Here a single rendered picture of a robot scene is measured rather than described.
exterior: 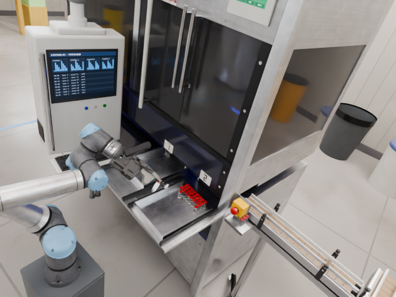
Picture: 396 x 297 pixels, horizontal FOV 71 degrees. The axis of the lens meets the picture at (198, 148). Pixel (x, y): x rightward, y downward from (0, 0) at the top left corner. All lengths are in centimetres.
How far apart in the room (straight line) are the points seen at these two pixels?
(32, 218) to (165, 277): 132
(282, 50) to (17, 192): 102
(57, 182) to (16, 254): 155
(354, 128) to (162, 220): 338
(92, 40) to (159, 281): 171
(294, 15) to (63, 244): 120
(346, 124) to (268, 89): 322
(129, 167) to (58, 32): 88
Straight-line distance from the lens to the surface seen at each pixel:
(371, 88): 499
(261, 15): 119
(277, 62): 116
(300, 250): 157
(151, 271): 236
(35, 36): 169
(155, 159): 186
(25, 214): 127
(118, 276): 233
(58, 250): 125
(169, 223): 149
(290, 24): 114
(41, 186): 104
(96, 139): 115
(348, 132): 440
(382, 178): 432
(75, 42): 174
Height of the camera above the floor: 201
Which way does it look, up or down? 33 degrees down
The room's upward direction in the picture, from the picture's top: 14 degrees clockwise
